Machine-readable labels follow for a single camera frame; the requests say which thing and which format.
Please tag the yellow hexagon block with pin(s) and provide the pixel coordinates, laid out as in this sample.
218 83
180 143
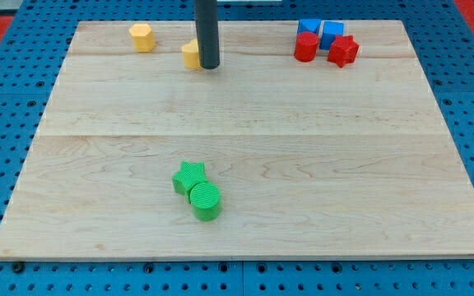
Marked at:
143 39

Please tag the yellow heart block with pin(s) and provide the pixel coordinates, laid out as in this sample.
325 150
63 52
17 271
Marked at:
190 53

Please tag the blue cube block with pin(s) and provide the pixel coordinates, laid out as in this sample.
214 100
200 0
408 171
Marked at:
331 29

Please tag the green star block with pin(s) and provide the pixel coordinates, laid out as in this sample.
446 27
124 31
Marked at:
188 176

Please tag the green cylinder block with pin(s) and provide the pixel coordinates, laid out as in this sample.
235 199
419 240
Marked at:
205 199

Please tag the blue triangle block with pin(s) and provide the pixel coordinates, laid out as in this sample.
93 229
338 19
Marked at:
312 25

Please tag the red star block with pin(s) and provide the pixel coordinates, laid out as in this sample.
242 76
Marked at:
343 50

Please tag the light wooden board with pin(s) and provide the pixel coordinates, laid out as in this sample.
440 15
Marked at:
313 161

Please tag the red cylinder block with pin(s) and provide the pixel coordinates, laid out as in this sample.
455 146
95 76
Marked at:
306 45

